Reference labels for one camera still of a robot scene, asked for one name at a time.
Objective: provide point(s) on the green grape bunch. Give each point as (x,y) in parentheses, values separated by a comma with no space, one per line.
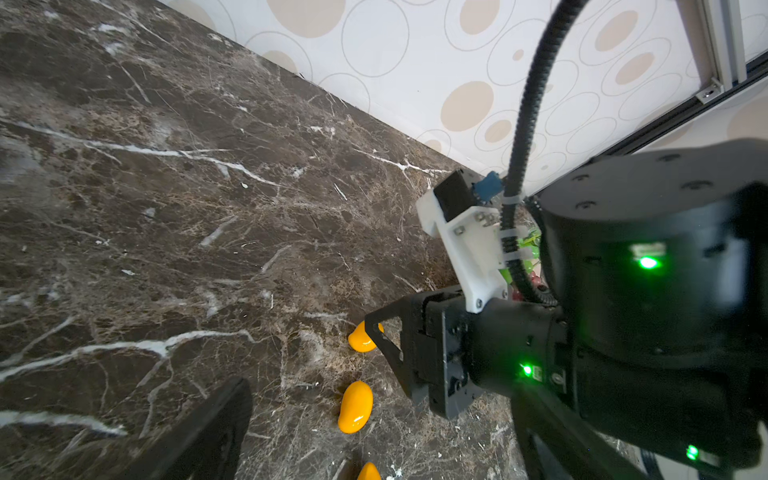
(527,253)

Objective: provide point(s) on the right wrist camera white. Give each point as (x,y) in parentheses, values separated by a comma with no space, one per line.
(459,212)

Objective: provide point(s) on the small yellow lemon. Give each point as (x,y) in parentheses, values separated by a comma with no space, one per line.
(369,472)
(356,407)
(360,341)

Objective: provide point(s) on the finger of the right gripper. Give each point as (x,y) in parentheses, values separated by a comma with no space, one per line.
(392,329)

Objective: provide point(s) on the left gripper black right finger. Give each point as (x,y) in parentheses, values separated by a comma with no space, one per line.
(556,444)

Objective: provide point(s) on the small yellow lemon front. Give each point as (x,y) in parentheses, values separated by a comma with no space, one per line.
(369,472)

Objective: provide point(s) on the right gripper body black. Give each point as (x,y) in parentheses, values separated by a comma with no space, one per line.
(434,360)

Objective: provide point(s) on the black frame post right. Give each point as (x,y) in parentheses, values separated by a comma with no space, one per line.
(684,114)

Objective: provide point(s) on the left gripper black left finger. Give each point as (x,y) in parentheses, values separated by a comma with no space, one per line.
(206,444)

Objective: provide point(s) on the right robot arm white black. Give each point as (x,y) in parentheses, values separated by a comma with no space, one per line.
(628,300)

